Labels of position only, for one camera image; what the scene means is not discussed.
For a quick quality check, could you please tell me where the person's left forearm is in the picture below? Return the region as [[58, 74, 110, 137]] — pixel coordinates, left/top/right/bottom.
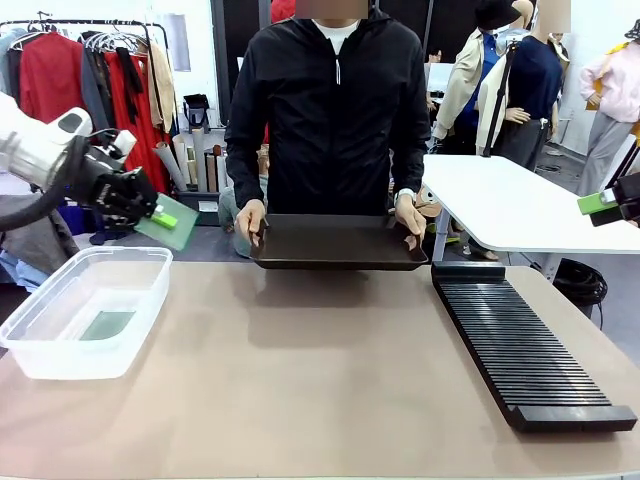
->
[[389, 127, 432, 196]]

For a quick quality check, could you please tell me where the pale blue garment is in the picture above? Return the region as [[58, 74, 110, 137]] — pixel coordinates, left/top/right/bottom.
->
[[0, 27, 24, 109]]

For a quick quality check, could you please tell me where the black plastic tray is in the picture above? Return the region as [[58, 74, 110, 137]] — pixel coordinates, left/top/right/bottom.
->
[[248, 213, 430, 272]]

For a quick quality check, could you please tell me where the mannequin in beige coat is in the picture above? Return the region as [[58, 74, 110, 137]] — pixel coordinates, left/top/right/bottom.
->
[[433, 14, 506, 156]]

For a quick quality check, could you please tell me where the brown paper roll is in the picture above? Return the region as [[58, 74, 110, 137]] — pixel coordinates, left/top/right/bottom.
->
[[204, 152, 221, 194]]

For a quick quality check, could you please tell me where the person's right forearm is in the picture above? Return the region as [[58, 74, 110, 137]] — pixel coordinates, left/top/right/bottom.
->
[[224, 127, 269, 206]]

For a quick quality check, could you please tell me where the black roll bin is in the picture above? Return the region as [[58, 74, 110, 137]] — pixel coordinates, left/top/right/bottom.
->
[[174, 189, 221, 226]]

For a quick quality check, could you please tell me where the black hat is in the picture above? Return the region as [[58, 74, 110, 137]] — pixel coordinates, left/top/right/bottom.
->
[[474, 0, 521, 31]]

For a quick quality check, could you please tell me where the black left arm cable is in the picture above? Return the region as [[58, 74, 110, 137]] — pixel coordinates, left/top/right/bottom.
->
[[0, 137, 81, 232]]

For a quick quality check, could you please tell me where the clear plastic box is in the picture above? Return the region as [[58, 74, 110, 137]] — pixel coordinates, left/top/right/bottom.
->
[[0, 244, 175, 381]]

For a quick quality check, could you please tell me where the grey garment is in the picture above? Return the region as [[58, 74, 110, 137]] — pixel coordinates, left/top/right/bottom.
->
[[79, 32, 114, 134]]

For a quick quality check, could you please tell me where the white side table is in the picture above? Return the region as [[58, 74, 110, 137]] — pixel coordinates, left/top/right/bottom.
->
[[422, 153, 640, 255]]

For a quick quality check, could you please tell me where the blue bag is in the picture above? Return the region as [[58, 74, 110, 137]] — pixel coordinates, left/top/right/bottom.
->
[[54, 197, 101, 236]]

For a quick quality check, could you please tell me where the black slotted PCB rack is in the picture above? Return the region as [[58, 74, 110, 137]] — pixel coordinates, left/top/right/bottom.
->
[[430, 259, 639, 434]]

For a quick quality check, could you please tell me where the mannequin in pink top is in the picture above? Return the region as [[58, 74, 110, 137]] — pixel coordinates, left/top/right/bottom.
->
[[577, 19, 640, 199]]

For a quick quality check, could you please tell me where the black tripod pole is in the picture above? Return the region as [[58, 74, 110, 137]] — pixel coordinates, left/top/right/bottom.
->
[[480, 42, 519, 159]]

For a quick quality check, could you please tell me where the mannequin in navy top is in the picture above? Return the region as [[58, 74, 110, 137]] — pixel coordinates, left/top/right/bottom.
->
[[492, 0, 566, 171]]

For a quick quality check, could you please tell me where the white paper roll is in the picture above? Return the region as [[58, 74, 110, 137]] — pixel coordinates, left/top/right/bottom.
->
[[191, 127, 209, 194], [152, 140, 189, 194]]

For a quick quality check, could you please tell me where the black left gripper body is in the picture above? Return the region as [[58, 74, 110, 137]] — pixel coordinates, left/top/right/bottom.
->
[[69, 144, 160, 232]]

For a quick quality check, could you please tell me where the grey wall poster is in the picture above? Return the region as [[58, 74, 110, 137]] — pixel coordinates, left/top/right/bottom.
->
[[167, 13, 192, 74]]

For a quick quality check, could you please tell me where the beige garment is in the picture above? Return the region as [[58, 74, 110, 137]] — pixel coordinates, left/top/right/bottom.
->
[[147, 39, 177, 134]]

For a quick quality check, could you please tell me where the person's right hand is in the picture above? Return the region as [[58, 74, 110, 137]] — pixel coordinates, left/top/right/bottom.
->
[[233, 198, 271, 249]]

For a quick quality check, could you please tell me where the person's left hand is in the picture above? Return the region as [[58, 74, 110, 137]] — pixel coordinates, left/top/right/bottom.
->
[[393, 192, 428, 251]]

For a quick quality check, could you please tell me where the black cable coil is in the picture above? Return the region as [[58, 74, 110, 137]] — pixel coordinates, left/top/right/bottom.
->
[[552, 258, 610, 331]]

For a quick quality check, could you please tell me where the person in black jacket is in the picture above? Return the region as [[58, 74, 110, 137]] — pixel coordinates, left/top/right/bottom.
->
[[223, 5, 432, 216]]

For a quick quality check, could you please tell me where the grey table leg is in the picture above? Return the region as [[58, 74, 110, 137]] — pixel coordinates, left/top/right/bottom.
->
[[430, 209, 454, 264]]

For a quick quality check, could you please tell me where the red dress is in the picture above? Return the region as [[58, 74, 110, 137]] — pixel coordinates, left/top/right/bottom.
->
[[18, 32, 86, 126]]

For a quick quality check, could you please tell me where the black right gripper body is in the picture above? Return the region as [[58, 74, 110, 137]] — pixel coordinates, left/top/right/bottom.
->
[[612, 172, 640, 224]]

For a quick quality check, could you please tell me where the green PCB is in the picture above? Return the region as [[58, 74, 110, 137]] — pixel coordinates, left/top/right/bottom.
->
[[81, 309, 137, 342], [133, 192, 201, 251]]

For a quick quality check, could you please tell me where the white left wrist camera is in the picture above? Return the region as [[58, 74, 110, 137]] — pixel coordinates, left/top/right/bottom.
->
[[105, 129, 138, 159]]

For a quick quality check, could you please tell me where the black scarf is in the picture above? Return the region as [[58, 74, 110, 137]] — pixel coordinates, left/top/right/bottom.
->
[[114, 46, 145, 126]]

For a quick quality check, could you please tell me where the black chair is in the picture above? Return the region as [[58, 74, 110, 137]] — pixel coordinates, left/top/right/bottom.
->
[[182, 93, 211, 135]]

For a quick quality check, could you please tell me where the black clothes rack frame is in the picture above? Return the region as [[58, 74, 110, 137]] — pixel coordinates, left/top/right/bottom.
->
[[0, 18, 174, 136]]

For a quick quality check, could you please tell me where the wooden figure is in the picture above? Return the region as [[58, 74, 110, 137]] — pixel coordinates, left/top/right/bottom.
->
[[415, 185, 444, 217]]

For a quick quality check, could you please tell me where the red long garment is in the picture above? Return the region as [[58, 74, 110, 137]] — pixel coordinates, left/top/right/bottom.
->
[[102, 47, 171, 194]]

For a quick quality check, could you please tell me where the grey cloth pile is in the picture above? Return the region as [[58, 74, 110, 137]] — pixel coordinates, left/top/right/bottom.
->
[[0, 194, 81, 274]]

